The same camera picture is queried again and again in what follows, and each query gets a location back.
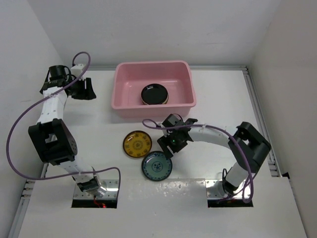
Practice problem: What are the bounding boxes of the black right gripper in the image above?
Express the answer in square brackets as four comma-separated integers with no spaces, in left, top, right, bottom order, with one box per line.
[158,130,188,159]

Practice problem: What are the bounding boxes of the yellow patterned plate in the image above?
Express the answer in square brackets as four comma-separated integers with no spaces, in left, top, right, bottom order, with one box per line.
[122,130,153,159]

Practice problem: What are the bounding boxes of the blue floral plate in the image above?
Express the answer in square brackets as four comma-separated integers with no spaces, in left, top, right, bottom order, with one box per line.
[141,151,173,181]

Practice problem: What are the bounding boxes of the black plate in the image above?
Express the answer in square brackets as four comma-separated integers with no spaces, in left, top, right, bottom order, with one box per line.
[141,83,169,105]

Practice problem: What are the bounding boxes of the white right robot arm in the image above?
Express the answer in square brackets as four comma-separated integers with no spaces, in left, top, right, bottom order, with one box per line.
[157,116,271,198]

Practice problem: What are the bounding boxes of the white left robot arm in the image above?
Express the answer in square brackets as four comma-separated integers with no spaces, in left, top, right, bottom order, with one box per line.
[28,64,101,196]

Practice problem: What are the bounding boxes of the pink plastic bin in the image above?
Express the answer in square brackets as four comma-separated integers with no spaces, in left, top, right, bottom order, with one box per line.
[111,60,197,119]

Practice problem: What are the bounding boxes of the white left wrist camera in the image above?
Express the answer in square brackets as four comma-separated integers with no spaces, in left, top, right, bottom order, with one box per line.
[70,64,86,78]

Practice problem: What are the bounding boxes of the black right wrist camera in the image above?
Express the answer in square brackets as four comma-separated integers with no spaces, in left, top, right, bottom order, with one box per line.
[161,114,184,131]

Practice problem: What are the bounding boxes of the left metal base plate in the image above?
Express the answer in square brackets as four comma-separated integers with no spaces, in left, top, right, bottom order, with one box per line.
[73,179,119,200]

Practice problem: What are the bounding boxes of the metal base plate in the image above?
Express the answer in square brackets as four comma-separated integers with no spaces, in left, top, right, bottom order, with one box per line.
[205,179,245,200]
[73,179,119,200]

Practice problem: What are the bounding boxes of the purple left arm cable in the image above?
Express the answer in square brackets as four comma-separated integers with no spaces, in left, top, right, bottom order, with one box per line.
[5,51,121,198]

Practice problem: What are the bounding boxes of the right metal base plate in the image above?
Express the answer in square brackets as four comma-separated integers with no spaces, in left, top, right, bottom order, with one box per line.
[205,179,245,200]

